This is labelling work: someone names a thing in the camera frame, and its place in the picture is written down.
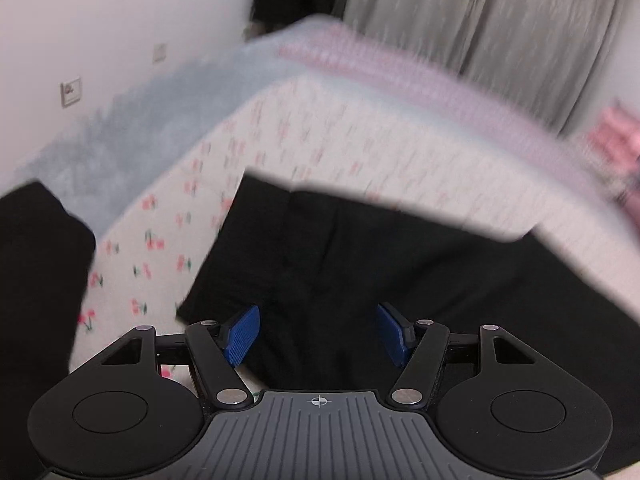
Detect black pants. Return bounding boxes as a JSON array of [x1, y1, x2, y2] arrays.
[[177, 176, 639, 473]]

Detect black sleeve forearm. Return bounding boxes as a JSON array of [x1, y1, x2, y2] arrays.
[[1, 181, 96, 479]]

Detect cherry print bed sheet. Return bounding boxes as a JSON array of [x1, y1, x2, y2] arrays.
[[70, 76, 639, 367]]

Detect pink folded clothes pile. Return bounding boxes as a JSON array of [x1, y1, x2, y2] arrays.
[[584, 101, 639, 204]]

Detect pink striped blanket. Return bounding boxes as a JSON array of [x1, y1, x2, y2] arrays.
[[279, 16, 614, 200]]

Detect grey dotted curtain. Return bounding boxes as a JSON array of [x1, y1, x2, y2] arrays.
[[344, 0, 626, 133]]

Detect white wall switch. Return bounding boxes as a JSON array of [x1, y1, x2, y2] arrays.
[[152, 44, 167, 64]]

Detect white wall socket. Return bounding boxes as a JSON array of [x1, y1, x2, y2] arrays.
[[60, 77, 82, 108]]

